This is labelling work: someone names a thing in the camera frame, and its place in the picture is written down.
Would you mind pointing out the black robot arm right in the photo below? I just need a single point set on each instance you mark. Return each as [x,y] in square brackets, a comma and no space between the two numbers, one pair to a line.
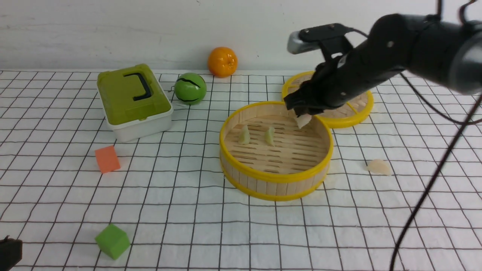
[445,53]

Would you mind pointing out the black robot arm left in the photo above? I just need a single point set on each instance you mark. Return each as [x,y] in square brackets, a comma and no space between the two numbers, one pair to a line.
[11,252]

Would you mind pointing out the orange toy fruit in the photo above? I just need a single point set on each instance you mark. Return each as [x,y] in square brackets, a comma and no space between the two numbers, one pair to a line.
[222,62]

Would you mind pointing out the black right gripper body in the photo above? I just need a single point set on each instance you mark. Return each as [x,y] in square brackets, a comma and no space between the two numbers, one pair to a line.
[362,69]

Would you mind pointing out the pale green dumpling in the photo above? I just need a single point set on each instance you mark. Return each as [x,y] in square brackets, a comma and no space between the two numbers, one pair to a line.
[244,136]

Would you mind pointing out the bamboo steamer lid yellow rim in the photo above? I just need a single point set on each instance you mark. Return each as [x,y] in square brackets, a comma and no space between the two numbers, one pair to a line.
[352,113]

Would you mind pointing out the green foam cube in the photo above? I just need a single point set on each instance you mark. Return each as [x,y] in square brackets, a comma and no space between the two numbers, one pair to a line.
[113,241]

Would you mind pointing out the white black grid tablecloth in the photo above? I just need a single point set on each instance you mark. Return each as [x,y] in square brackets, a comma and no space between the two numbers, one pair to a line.
[170,195]

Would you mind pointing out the orange foam cube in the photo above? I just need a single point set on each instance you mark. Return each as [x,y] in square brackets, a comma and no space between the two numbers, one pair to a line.
[107,159]

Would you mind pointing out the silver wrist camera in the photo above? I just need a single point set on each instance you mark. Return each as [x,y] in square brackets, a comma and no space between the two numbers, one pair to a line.
[330,39]

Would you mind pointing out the pink white dumpling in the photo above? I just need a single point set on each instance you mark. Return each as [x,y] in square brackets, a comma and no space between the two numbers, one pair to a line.
[303,120]

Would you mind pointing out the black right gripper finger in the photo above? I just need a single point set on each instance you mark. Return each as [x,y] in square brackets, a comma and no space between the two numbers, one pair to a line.
[303,102]

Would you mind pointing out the light green dumpling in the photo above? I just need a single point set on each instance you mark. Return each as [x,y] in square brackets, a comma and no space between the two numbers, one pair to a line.
[269,136]

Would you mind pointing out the green toy watermelon ball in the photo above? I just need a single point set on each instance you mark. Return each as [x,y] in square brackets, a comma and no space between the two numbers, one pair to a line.
[190,88]

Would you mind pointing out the green white lunch box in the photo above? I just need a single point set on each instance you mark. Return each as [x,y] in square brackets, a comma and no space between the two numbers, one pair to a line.
[134,103]

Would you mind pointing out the bamboo steamer tray yellow rim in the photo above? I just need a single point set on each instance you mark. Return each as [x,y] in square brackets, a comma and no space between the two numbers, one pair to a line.
[293,168]

